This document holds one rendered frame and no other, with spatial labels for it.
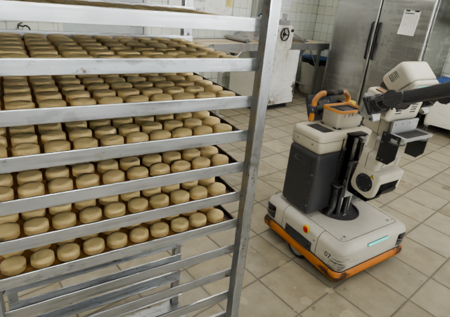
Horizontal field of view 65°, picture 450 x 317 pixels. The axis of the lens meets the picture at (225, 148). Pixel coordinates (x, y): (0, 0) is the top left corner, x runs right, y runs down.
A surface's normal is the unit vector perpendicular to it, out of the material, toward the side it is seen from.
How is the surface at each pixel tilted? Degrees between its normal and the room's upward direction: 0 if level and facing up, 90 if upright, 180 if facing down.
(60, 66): 90
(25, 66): 90
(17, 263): 0
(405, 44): 90
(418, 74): 42
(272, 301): 0
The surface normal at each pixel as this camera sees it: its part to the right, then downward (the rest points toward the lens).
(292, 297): 0.09, -0.92
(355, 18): -0.77, 0.18
